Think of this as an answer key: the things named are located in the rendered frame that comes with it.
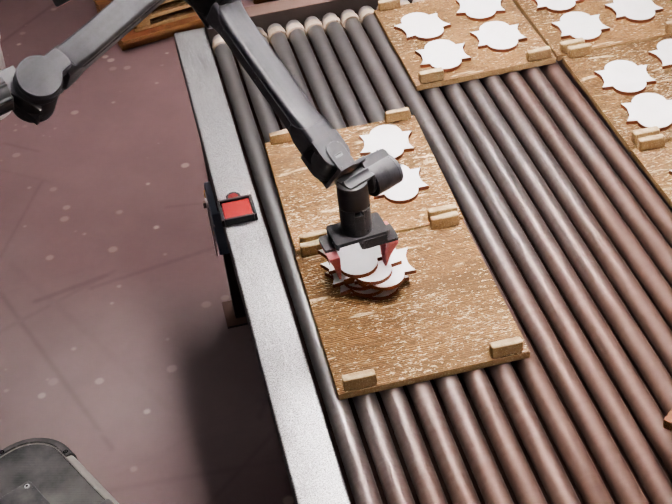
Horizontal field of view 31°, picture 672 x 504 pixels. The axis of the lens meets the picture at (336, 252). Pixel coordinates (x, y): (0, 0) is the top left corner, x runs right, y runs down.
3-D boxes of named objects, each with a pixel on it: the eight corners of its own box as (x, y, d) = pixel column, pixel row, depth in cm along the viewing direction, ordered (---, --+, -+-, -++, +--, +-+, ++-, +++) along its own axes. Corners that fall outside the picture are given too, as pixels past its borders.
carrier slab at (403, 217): (296, 256, 247) (295, 250, 246) (265, 148, 279) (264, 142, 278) (464, 223, 251) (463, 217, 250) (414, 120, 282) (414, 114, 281)
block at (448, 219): (431, 231, 247) (431, 220, 245) (429, 226, 248) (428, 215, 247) (460, 225, 248) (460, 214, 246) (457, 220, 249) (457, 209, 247)
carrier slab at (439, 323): (338, 400, 215) (338, 394, 214) (295, 260, 246) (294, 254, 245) (530, 358, 218) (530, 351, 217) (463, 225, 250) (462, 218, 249)
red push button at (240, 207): (226, 224, 259) (225, 219, 258) (221, 208, 264) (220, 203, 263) (253, 218, 260) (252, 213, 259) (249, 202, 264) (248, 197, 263)
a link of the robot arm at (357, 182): (328, 178, 218) (349, 190, 214) (357, 161, 221) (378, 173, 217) (332, 209, 222) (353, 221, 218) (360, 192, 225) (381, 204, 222)
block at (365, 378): (344, 392, 214) (342, 381, 212) (342, 385, 215) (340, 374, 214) (377, 385, 214) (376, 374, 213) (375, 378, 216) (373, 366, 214)
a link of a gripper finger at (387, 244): (402, 270, 229) (398, 230, 223) (366, 281, 228) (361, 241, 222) (389, 250, 234) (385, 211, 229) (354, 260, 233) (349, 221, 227)
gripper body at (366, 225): (390, 238, 224) (386, 205, 219) (337, 253, 222) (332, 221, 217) (378, 219, 229) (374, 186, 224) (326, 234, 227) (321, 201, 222)
